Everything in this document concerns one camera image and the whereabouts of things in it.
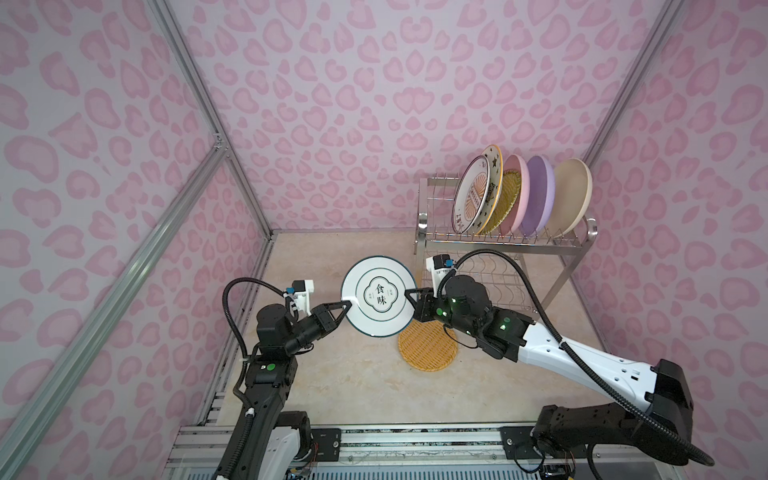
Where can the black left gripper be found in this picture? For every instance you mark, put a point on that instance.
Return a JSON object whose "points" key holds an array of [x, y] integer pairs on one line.
{"points": [[324, 316]]}

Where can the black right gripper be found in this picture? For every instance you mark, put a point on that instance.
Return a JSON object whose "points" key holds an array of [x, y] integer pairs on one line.
{"points": [[424, 305]]}

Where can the white plate black rim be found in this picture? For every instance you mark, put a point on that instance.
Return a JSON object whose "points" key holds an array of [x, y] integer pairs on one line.
{"points": [[375, 286]]}

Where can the orange woven pattern plate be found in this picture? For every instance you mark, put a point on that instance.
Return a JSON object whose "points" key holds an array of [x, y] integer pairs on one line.
{"points": [[427, 346]]}

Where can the white plate orange sunburst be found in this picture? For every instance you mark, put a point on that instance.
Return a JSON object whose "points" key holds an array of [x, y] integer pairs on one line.
{"points": [[469, 195]]}

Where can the green yellow woven plate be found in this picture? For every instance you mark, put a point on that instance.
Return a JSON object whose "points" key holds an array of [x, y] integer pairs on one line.
{"points": [[510, 192]]}

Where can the pink plate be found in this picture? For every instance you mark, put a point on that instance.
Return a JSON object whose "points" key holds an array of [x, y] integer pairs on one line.
{"points": [[516, 162]]}

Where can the purple plate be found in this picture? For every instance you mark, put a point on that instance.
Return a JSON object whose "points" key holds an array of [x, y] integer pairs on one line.
{"points": [[541, 196]]}

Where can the cream beige plate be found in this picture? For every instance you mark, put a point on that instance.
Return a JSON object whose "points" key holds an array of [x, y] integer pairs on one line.
{"points": [[573, 193]]}

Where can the white star cartoon plate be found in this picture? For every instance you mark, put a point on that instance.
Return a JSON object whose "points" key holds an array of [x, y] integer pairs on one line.
{"points": [[494, 158]]}

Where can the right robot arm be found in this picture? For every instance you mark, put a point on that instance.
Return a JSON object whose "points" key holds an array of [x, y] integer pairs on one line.
{"points": [[651, 406]]}

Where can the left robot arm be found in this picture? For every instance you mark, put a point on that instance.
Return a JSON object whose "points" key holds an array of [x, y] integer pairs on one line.
{"points": [[266, 440]]}

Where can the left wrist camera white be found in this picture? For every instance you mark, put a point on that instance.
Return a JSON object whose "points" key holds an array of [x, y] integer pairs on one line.
{"points": [[298, 298]]}

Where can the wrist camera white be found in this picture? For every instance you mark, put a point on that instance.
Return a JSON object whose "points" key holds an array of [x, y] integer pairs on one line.
{"points": [[298, 298], [438, 267]]}

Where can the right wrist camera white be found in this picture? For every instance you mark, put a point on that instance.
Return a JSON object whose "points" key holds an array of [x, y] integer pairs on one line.
{"points": [[438, 267]]}

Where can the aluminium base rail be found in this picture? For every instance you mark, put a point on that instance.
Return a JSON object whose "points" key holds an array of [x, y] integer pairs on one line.
{"points": [[460, 451]]}

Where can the aluminium frame profile left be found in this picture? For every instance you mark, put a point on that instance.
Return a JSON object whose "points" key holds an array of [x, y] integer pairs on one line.
{"points": [[121, 221]]}

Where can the aluminium frame profile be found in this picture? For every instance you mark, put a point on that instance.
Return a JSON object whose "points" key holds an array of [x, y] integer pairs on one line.
{"points": [[651, 48], [121, 221]]}

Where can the aluminium frame profile right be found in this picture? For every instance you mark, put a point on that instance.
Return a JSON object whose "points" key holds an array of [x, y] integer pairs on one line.
{"points": [[651, 48]]}

